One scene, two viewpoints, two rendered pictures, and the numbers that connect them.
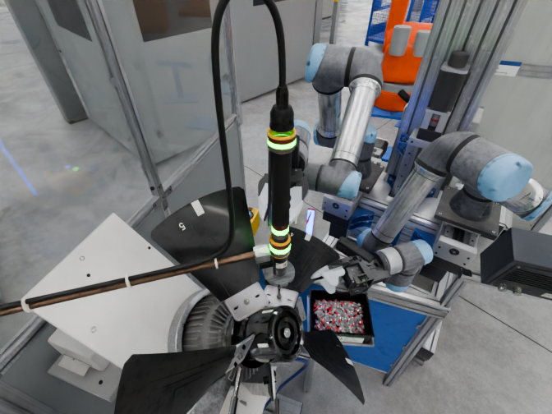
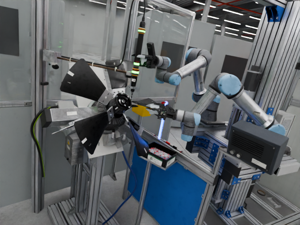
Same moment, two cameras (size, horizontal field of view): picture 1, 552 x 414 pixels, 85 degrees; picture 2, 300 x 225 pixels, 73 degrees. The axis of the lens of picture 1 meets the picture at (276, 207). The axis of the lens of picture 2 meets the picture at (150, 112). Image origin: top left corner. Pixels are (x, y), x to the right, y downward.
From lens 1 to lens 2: 1.07 m
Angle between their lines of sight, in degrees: 35
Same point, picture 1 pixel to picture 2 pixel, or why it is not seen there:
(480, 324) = not seen: outside the picture
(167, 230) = (110, 62)
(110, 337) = not seen: hidden behind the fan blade
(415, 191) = (204, 96)
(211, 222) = (122, 66)
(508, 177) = (225, 79)
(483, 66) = (267, 73)
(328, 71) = (192, 55)
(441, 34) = (252, 60)
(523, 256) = (236, 126)
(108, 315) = not seen: hidden behind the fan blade
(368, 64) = (204, 53)
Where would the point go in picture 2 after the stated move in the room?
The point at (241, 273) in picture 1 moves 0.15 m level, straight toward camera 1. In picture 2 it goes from (122, 82) to (110, 84)
